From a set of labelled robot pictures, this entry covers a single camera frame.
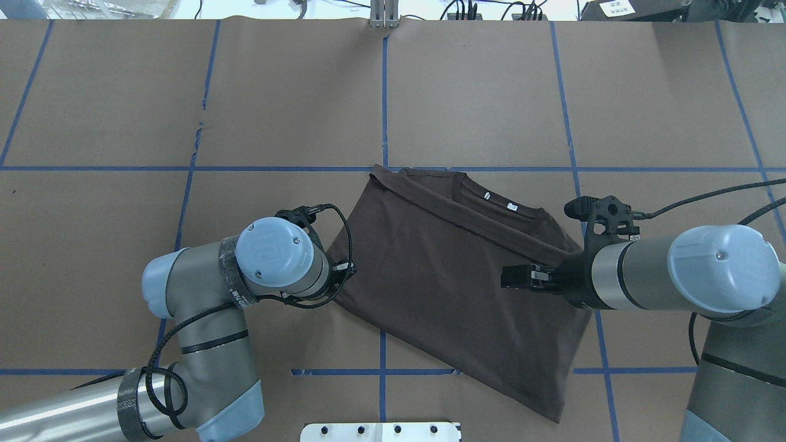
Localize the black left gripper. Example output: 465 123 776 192
325 258 357 295

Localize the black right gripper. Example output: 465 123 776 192
500 250 605 310

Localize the dark brown t-shirt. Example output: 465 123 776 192
327 165 590 423

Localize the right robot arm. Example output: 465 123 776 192
500 225 785 441

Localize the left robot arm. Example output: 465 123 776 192
2 207 356 441

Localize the brown paper table cover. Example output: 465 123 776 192
2 17 784 441

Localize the black box with label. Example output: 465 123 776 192
579 1 686 22

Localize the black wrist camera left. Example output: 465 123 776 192
274 204 327 250

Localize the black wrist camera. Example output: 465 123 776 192
562 196 643 244
274 204 327 250

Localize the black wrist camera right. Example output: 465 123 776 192
562 196 643 244

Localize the black cable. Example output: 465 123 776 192
639 178 786 225

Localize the white metal base plate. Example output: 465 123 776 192
300 421 462 441

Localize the aluminium profile post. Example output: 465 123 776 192
368 0 400 28

